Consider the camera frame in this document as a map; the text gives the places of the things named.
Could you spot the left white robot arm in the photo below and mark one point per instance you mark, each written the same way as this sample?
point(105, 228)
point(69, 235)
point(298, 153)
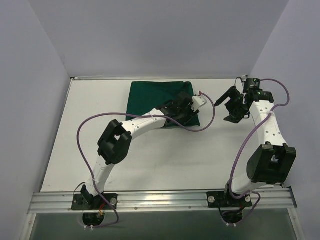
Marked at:
point(115, 141)

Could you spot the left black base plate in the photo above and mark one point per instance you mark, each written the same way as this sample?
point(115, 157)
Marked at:
point(80, 204)

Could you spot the green surgical drape cloth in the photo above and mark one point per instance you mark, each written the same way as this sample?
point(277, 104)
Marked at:
point(147, 95)

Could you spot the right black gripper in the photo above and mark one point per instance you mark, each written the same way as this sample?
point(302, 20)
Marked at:
point(235, 105)

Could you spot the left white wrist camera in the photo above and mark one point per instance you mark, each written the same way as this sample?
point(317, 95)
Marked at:
point(198, 101)

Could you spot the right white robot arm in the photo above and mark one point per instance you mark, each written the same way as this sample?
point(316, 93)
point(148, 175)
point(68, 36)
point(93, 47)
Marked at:
point(233, 169)

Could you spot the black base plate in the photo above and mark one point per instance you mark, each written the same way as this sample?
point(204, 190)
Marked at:
point(80, 204)
point(219, 199)

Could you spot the aluminium front rail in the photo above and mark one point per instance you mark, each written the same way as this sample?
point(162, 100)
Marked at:
point(161, 201)

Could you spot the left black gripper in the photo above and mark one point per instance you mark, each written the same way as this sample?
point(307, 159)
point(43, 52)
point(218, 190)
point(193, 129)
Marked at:
point(184, 110)

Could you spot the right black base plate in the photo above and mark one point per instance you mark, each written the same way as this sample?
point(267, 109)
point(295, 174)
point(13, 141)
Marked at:
point(219, 199)

